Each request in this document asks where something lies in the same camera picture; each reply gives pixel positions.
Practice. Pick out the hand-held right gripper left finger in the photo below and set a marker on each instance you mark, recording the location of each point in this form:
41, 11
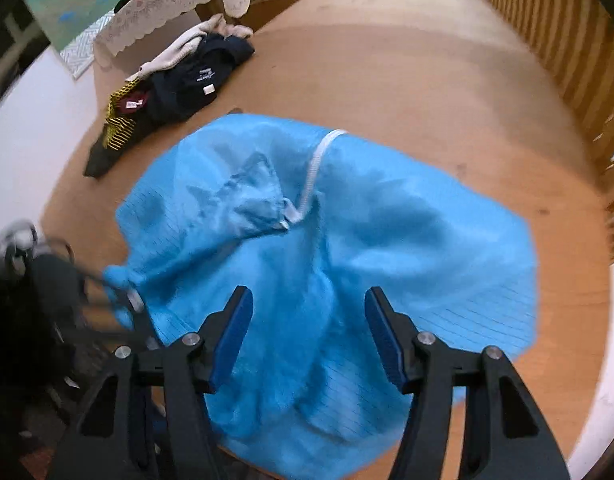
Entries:
234, 335

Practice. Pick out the white lace tablecloth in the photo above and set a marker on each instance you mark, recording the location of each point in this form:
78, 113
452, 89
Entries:
157, 5

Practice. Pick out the white patterned mat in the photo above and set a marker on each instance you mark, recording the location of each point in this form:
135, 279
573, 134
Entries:
84, 50

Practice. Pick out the yellow black striped garment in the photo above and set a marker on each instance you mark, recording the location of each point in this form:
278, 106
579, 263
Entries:
114, 132

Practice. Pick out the blue zippered jacket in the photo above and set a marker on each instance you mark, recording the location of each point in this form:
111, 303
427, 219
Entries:
387, 240

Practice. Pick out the wooden slat railing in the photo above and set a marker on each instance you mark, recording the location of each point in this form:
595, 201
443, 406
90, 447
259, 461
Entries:
562, 25

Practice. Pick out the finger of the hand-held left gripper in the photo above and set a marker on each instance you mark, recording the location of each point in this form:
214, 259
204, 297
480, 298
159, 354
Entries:
142, 320

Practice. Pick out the person's dark jacket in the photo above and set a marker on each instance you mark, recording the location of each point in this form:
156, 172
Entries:
12, 400

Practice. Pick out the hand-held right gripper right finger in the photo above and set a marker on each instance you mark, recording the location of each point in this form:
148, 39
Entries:
384, 340

